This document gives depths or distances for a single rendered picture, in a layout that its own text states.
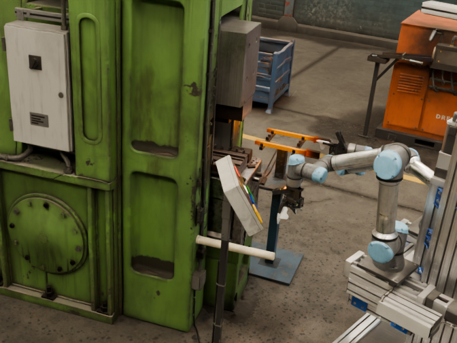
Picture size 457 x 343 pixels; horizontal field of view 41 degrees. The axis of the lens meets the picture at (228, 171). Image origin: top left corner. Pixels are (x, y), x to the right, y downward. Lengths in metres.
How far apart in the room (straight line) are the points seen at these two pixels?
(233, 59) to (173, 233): 1.04
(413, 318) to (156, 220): 1.48
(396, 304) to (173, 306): 1.36
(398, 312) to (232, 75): 1.44
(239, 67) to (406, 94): 3.78
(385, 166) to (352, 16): 8.44
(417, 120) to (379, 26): 4.31
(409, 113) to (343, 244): 2.43
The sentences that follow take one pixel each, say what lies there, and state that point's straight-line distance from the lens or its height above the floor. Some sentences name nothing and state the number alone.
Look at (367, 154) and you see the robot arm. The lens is 2.92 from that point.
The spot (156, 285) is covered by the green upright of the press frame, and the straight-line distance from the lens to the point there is 3.69.
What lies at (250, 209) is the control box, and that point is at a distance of 2.90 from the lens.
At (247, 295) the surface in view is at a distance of 4.13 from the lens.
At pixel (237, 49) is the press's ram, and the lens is 3.22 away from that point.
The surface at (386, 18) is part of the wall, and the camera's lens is 10.91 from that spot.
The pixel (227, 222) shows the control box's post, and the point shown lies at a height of 0.91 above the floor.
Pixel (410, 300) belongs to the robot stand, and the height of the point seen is 0.74.
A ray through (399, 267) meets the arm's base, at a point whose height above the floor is 0.85.
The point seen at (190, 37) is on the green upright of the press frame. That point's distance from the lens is 3.02.
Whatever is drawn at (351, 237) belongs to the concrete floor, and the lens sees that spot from 4.93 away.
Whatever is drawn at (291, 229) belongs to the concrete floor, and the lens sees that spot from 4.91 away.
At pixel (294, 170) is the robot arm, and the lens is 2.96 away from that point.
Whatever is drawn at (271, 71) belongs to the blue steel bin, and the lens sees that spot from 7.15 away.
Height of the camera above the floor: 2.48
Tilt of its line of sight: 26 degrees down
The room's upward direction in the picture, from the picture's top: 4 degrees clockwise
